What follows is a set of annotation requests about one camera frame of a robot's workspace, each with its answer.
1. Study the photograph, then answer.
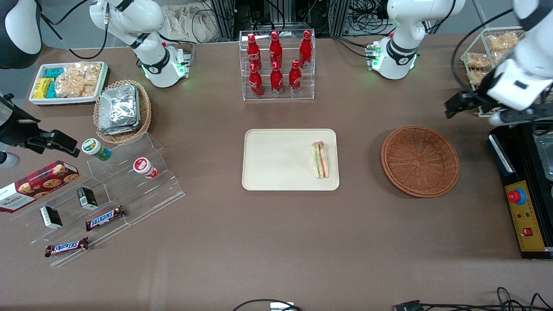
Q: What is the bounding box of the triangular sandwich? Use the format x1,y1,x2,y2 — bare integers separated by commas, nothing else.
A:
310,140,330,179

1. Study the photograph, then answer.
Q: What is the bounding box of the white rectangular snack tray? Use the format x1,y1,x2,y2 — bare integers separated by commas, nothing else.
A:
29,61,110,106

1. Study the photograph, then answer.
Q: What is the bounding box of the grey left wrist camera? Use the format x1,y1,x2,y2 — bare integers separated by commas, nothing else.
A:
489,107,553,127

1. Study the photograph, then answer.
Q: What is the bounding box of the brown Snickers bar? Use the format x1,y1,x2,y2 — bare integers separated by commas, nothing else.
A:
85,205,126,232
44,236,90,258

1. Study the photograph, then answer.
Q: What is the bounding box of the clear acrylic stepped display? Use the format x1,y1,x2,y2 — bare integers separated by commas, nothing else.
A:
9,132,187,269

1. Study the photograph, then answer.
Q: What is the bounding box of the black looped cable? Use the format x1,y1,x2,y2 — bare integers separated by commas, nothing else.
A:
232,298,304,311

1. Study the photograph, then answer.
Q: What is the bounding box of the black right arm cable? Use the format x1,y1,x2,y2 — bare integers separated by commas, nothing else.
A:
40,0,110,60

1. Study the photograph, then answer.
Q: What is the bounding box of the black cable bundle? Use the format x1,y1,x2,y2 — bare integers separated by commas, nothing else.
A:
346,0,394,38

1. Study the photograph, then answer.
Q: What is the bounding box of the empty brown wicker basket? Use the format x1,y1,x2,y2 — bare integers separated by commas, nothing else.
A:
381,125,461,199

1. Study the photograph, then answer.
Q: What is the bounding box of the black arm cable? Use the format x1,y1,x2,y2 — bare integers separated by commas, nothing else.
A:
40,0,110,60
450,8,515,98

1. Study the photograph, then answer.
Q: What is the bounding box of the wicker basket with foil packs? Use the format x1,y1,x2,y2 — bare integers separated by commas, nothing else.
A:
93,79,153,145

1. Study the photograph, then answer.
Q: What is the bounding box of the white wire rack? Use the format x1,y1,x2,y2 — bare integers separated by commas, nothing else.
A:
460,26,553,118

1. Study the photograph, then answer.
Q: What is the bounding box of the red tartan cookie box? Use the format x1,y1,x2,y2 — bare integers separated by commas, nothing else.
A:
0,160,80,214

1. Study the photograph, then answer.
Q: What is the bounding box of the clear acrylic bottle rack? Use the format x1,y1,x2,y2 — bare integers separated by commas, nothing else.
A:
238,29,316,102

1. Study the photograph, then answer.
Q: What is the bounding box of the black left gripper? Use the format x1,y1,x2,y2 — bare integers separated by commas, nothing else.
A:
445,89,494,120

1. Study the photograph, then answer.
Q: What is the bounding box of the yellow snack pack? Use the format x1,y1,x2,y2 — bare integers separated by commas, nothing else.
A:
33,78,55,100

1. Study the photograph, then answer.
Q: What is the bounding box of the red lidded snack cup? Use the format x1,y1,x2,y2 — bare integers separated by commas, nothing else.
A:
132,157,159,180

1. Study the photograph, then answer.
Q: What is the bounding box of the beige plastic tray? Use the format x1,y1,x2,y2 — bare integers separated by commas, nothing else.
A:
242,128,340,192

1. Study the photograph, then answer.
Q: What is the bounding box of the green lidded snack cup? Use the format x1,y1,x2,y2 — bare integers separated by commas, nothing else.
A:
81,138,112,162

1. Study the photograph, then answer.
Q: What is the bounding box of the black machine with yellow panel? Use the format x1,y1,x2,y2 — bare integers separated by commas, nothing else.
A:
487,122,553,260

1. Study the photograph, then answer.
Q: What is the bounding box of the black connector with cables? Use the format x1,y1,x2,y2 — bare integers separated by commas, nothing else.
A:
393,287,553,311

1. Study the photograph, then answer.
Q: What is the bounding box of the red cola bottle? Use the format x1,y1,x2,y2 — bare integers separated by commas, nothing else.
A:
288,60,302,96
269,31,283,70
299,30,314,70
247,33,262,72
270,61,284,97
248,63,264,98

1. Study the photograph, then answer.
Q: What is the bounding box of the silver foil pack stack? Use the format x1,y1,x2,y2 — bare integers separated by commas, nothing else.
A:
97,84,142,136

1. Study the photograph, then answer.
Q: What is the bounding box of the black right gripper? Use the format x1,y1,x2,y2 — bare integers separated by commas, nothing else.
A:
0,95,81,157

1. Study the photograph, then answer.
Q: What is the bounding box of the aluminium frame structure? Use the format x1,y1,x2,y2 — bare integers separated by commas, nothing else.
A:
209,0,351,39

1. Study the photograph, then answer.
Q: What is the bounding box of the small black box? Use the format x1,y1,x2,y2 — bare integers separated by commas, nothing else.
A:
76,186,99,211
39,205,64,230

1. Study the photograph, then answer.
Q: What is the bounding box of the clear bag of crackers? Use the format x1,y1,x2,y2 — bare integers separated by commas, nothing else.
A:
54,62,103,99

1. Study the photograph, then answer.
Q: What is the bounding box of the clear container on machine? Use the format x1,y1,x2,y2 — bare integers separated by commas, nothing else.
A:
532,129,553,182

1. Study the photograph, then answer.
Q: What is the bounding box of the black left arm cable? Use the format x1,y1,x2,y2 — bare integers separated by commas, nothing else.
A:
450,8,515,98

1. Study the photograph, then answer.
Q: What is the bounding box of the beige cloth bag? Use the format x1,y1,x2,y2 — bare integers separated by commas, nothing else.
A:
163,3,222,44

